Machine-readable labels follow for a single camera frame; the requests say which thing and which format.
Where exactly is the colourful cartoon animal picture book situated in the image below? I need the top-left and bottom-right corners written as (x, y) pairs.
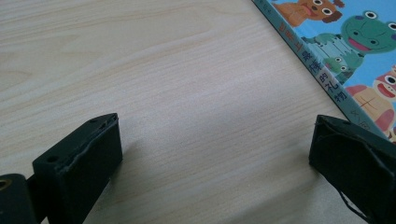
top-left (251, 0), bottom-right (396, 144)

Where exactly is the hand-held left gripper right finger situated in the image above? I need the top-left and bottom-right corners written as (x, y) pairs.
top-left (308, 114), bottom-right (396, 224)

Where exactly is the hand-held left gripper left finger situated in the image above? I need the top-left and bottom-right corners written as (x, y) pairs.
top-left (32, 112), bottom-right (123, 224)

